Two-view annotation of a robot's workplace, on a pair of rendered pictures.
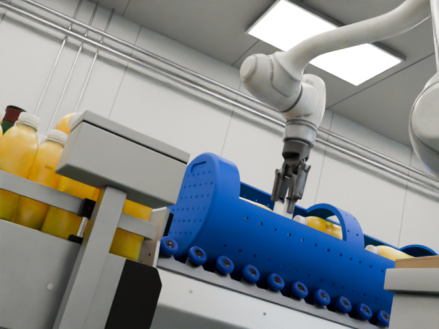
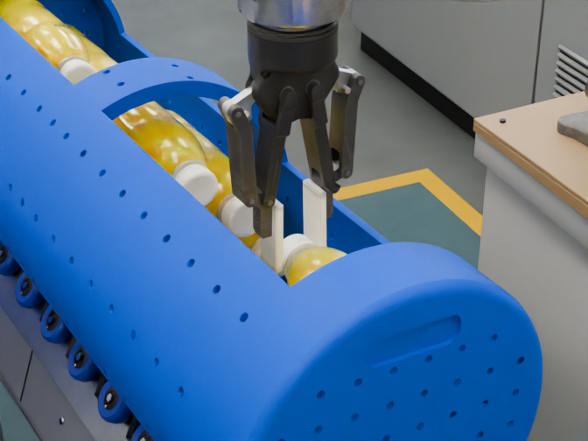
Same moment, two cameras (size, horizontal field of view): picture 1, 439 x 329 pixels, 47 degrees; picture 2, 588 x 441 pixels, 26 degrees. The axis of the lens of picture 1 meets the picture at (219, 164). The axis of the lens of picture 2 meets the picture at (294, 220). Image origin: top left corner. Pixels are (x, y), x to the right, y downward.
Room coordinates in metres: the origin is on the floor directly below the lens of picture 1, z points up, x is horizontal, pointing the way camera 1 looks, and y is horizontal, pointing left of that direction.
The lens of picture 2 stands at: (1.40, 0.78, 1.73)
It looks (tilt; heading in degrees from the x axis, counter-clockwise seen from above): 31 degrees down; 264
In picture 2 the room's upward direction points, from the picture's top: straight up
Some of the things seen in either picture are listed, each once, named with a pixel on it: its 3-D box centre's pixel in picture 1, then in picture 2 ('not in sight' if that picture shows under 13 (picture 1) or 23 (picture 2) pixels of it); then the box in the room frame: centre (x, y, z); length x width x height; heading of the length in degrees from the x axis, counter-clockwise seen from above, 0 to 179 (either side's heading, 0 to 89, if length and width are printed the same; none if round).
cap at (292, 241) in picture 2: not in sight; (297, 256); (1.30, -0.19, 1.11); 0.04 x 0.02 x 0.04; 25
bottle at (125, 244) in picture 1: (133, 213); not in sight; (1.02, 0.14, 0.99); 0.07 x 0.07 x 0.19
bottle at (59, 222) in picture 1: (74, 192); not in sight; (0.97, 0.26, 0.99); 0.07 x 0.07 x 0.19
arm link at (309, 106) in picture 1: (304, 100); not in sight; (1.29, -0.18, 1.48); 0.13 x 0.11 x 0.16; 125
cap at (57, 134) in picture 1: (57, 137); not in sight; (0.97, 0.33, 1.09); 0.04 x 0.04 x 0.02
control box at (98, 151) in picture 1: (123, 162); not in sight; (0.87, 0.17, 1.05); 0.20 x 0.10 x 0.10; 115
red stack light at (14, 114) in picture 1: (14, 119); not in sight; (1.38, 0.60, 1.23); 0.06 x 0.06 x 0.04
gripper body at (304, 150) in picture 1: (294, 160); (292, 66); (1.30, -0.20, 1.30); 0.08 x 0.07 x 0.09; 25
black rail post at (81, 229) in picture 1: (83, 220); not in sight; (0.93, 0.21, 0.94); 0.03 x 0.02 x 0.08; 115
